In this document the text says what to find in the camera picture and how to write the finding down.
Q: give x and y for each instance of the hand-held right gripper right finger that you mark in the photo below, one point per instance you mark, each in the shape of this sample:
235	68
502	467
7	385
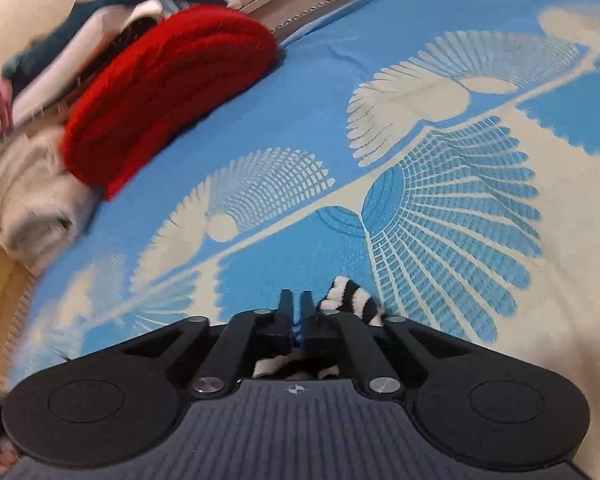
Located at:
307	322

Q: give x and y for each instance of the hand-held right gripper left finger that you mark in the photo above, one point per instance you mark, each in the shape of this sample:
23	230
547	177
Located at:
286	320

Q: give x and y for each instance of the white hoodie with striped sleeves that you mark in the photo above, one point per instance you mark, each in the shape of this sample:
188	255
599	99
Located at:
350	297

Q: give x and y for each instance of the blue printed bedspread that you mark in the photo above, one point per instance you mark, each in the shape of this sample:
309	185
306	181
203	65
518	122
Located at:
330	135

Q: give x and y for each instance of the red folded blanket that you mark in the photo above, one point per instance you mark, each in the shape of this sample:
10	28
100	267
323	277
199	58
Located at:
170	95

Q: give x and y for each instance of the cream folded blanket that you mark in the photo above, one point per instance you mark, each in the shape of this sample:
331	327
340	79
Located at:
25	200

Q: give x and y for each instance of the dark navy cloth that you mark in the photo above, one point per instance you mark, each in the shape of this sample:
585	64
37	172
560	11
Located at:
45	55

